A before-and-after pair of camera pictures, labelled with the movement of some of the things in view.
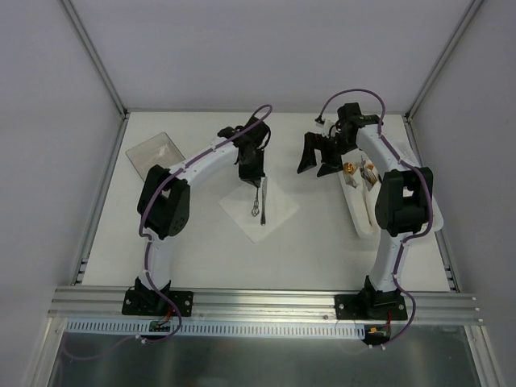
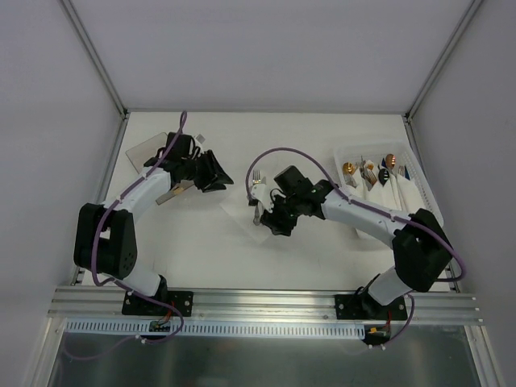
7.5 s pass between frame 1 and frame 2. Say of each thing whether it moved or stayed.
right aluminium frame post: stayed
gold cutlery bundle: stayed
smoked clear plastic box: stayed
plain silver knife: moved
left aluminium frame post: stayed
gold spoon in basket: stayed
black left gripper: moved
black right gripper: moved
